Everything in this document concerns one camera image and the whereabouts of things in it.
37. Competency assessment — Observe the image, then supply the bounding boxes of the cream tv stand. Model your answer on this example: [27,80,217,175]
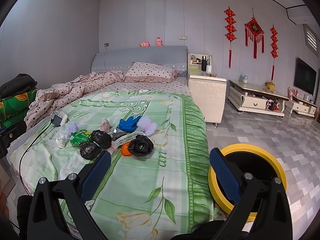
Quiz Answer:
[285,95,317,118]

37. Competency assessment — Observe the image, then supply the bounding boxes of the cream bedside cabinet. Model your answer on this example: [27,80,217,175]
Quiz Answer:
[187,53,227,126]

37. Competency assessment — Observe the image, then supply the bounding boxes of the orange fruit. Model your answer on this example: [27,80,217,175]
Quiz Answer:
[120,141,132,156]

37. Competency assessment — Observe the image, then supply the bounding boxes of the grey upholstered headboard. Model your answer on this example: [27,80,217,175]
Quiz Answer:
[91,46,188,73]

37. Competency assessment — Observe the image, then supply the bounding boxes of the black folded clothing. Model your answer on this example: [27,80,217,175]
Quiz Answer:
[0,73,37,99]

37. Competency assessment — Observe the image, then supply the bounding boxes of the centre red diamond knot ornament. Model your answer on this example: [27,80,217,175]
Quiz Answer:
[244,9,265,59]

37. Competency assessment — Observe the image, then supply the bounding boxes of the silver foil snack bag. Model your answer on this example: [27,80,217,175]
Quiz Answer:
[110,128,127,141]

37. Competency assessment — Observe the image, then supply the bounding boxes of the pink polka dot pillow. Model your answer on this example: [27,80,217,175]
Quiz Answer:
[124,62,178,83]

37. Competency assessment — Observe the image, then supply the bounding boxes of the pink plush toy right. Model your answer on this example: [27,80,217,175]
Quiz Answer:
[156,37,163,47]

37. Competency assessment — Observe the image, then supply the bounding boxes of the right red knot ornament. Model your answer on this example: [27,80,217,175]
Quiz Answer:
[270,25,279,81]

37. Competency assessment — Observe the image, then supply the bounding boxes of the pink plush toy left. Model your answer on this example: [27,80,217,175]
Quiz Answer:
[139,41,150,47]

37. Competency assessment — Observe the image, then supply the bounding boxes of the pink tissue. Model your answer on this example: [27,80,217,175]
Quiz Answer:
[99,118,112,133]

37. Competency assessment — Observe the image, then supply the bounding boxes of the black power adapter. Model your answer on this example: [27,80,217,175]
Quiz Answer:
[51,115,62,127]

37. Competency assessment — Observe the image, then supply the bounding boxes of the white green paper package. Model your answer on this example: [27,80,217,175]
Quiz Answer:
[115,132,140,146]

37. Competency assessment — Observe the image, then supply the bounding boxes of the purple foam fruit net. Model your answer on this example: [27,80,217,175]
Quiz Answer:
[67,123,79,135]

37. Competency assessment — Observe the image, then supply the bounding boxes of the white foam fruit net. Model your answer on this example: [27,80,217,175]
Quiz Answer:
[137,115,157,136]

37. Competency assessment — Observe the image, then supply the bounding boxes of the green floral folded quilt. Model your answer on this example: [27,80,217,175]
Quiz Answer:
[0,88,37,127]

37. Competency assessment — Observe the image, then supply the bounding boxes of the yellow rimmed trash bin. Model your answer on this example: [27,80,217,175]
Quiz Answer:
[208,143,287,215]

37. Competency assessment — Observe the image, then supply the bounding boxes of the pink polka dot blanket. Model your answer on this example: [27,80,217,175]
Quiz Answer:
[24,70,124,129]

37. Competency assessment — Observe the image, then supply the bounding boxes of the wall mounted black television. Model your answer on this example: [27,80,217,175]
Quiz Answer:
[293,58,317,95]

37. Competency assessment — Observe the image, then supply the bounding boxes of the black thermos bottle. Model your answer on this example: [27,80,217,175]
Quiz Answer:
[201,55,207,72]

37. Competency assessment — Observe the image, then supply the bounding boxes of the cream coffee table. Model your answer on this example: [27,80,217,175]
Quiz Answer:
[228,80,289,118]

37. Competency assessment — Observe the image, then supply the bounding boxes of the green floral bed quilt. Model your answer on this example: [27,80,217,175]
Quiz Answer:
[8,90,213,239]

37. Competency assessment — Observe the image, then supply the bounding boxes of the left red knot ornament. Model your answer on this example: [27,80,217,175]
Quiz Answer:
[224,7,237,68]

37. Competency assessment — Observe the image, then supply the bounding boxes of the pink plush toy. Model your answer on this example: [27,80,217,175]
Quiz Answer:
[139,41,150,47]
[156,37,163,47]

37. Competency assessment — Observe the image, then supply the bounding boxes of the black plastic bag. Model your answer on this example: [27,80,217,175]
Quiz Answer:
[91,130,112,150]
[79,141,102,160]
[129,134,154,157]

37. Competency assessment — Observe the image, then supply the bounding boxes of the blue rubber glove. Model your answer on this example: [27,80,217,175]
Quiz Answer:
[117,116,141,133]

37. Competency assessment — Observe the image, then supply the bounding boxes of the green snack wrapper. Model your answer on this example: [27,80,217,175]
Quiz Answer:
[70,129,91,146]

